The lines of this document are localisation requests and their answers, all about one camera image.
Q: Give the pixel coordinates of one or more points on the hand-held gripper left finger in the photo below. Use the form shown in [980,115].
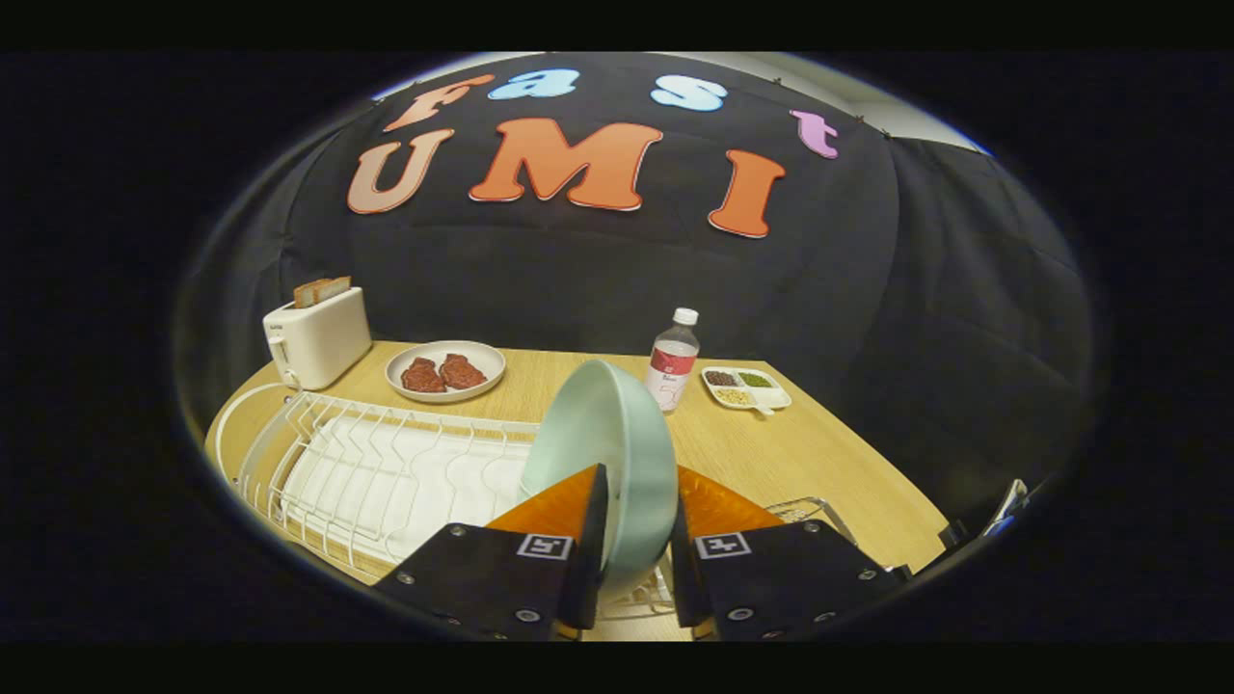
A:
[588,549]

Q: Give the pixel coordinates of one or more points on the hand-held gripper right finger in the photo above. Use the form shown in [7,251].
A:
[686,578]

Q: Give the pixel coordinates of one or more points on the mint green plate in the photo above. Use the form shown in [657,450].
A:
[617,453]

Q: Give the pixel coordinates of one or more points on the white divided dish with beans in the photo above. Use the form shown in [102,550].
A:
[747,390]

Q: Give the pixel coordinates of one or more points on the beige round plate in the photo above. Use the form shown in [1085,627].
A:
[482,361]

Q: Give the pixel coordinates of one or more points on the clear bottle with red label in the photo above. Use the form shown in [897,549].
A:
[672,371]

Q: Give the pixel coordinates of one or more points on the red meat piece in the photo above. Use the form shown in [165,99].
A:
[422,376]
[463,372]

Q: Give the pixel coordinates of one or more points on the black backdrop cloth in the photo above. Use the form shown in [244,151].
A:
[578,280]

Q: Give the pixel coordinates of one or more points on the white toaster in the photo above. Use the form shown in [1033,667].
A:
[323,337]

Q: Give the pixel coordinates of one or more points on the toast slices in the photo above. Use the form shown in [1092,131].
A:
[321,290]

